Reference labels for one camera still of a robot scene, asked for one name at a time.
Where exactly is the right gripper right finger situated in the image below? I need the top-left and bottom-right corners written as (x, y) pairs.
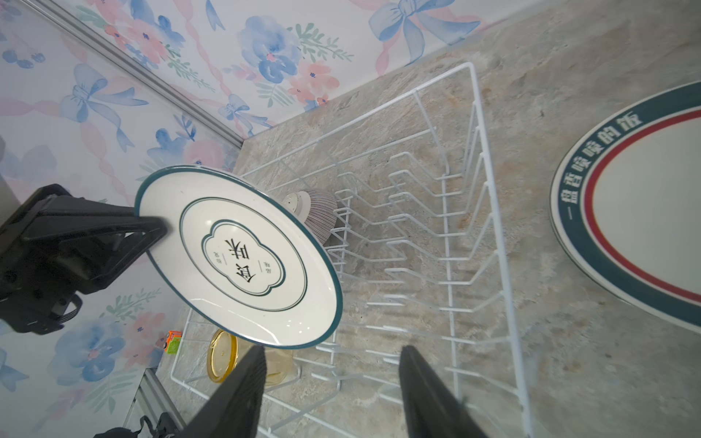
top-left (399, 345), bottom-right (487, 438)

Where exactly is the striped ceramic bowl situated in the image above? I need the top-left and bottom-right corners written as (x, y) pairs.
top-left (282, 189), bottom-right (338, 245)

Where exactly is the plain white plate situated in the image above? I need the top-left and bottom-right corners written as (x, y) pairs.
top-left (134, 165), bottom-right (343, 350)

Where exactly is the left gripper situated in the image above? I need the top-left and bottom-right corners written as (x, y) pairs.
top-left (1, 184), bottom-right (167, 334)

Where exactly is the yellow plastic cup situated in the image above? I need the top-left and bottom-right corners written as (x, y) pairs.
top-left (206, 330), bottom-right (297, 388)

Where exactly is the green red banded plate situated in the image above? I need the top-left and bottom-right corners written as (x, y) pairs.
top-left (549, 82), bottom-right (700, 332)

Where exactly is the white wire dish rack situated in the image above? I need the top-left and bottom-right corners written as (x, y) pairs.
top-left (238, 62), bottom-right (535, 437)

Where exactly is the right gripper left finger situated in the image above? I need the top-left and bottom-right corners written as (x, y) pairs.
top-left (177, 346), bottom-right (267, 438)

